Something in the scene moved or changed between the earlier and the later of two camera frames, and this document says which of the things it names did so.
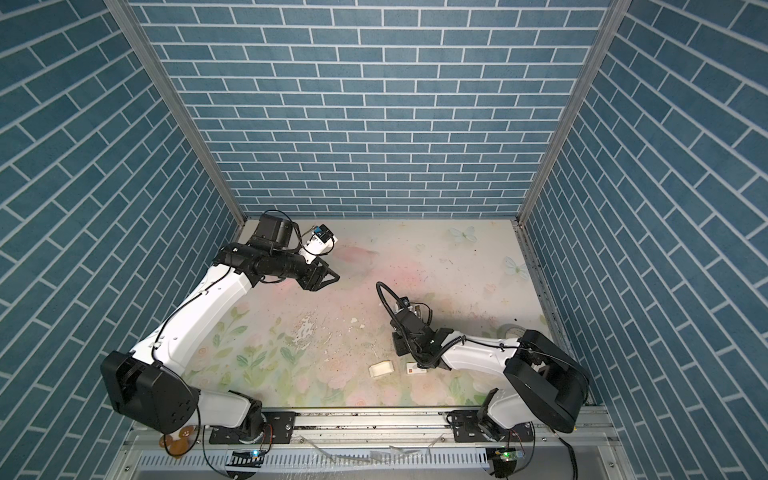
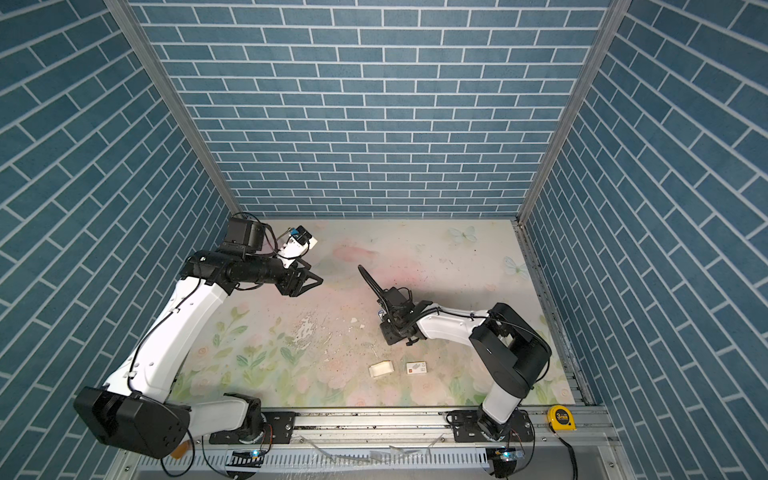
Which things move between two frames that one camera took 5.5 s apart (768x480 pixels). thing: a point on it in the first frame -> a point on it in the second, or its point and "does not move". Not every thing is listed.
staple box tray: [381, 368] does not move
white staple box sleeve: [413, 368] does not move
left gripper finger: [324, 271] -> [314, 277]
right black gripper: [397, 345] -> [388, 336]
